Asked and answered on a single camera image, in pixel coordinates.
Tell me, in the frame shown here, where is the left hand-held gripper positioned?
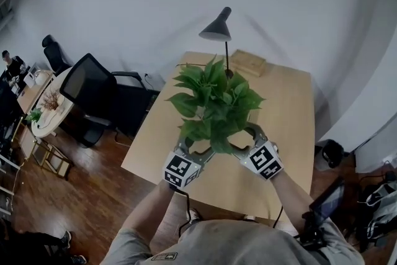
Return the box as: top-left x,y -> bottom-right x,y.
162,136 -> 216,189

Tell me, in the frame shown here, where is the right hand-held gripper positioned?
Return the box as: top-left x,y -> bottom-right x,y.
231,122 -> 285,181

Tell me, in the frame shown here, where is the person's left forearm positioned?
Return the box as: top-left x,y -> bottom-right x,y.
119,179 -> 175,246

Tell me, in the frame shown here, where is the person's right forearm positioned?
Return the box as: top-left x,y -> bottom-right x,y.
269,172 -> 313,235

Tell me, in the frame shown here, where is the dried plant in vase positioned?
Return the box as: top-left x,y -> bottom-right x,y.
40,89 -> 61,113

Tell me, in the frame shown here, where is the small green potted plant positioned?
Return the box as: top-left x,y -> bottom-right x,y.
25,107 -> 43,124

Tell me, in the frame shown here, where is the black trash bin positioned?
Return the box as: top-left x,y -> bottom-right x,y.
314,139 -> 346,170

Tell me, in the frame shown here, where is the wooden box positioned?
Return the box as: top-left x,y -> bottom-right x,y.
229,48 -> 267,77

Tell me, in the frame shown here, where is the person's grey shirt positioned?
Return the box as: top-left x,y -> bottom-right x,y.
100,217 -> 367,265

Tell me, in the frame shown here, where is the black desk lamp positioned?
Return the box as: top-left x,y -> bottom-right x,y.
198,6 -> 235,79

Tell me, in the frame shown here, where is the black mesh office chair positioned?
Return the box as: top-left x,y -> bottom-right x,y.
59,53 -> 161,148

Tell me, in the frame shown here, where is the grey and black backpack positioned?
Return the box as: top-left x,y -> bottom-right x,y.
356,170 -> 397,246

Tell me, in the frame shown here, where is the round white table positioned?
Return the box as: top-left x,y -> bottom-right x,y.
30,66 -> 76,138

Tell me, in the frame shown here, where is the black office chair with headrest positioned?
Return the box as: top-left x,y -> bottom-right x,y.
42,34 -> 74,74

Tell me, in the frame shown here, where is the white metal rack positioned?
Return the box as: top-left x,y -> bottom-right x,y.
0,151 -> 20,222

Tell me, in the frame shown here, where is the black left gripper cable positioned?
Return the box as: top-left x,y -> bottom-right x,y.
173,188 -> 192,235

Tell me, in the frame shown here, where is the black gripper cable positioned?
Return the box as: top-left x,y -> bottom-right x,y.
271,205 -> 283,229
173,188 -> 192,235

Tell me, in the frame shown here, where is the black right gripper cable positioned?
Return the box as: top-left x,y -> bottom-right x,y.
271,205 -> 283,229

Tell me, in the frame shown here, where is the gold frame side table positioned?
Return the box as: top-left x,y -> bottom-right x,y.
32,138 -> 74,181

